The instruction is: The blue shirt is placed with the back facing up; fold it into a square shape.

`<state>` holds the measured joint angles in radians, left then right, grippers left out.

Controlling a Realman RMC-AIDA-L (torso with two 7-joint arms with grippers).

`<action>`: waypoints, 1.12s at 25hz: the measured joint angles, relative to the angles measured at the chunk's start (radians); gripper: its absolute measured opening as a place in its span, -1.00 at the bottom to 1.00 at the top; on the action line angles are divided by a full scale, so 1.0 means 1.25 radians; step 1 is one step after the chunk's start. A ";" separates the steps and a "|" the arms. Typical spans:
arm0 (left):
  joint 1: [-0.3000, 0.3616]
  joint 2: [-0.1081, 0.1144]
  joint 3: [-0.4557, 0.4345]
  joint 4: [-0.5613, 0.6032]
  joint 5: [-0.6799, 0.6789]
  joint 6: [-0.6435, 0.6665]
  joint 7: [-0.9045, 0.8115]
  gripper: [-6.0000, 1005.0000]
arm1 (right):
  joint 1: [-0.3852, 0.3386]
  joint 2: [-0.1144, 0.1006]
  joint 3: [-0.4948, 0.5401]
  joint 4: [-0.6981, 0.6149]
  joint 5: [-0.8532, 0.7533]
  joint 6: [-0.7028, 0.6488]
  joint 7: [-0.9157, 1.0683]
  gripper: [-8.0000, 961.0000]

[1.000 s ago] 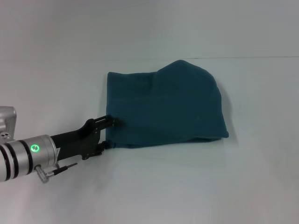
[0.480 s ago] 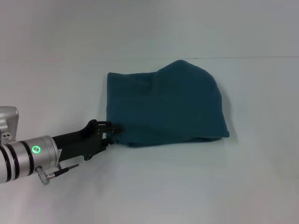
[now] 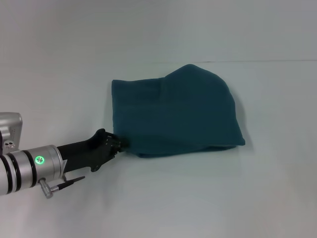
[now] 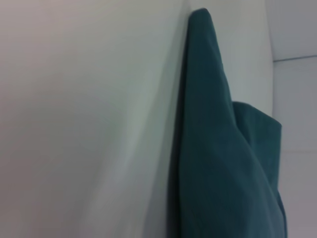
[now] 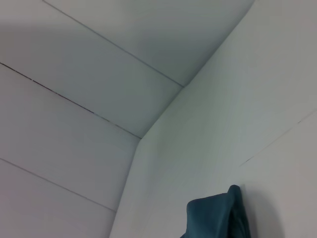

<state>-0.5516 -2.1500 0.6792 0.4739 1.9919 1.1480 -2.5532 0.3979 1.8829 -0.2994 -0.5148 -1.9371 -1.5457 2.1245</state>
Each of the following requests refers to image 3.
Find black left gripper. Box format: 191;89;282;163
56;128;130;173

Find teal blue t-shirt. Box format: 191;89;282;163
110;63;247;159

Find dark cable with connector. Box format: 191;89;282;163
38;175;86;199

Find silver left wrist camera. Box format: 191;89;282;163
0;112;24;156

